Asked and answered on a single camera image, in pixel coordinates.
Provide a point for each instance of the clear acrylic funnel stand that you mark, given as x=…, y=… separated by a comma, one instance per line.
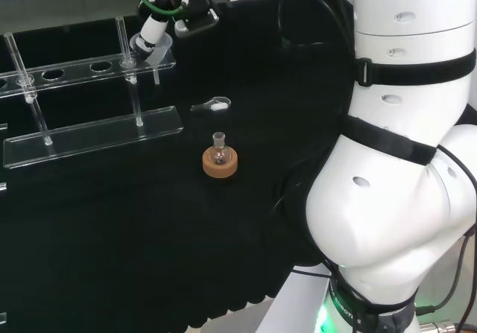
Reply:
x=93, y=132

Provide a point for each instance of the clear plastic funnel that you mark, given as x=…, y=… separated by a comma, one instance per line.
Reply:
x=163, y=53

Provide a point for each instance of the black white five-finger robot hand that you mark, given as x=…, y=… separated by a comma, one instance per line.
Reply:
x=154, y=31

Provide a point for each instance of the small glass round-bottom flask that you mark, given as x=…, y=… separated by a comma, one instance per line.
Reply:
x=218, y=154

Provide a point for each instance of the black bench cloth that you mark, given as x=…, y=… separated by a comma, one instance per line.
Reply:
x=149, y=236

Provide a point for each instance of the clear glass weighing funnel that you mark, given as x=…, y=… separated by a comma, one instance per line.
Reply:
x=218, y=106

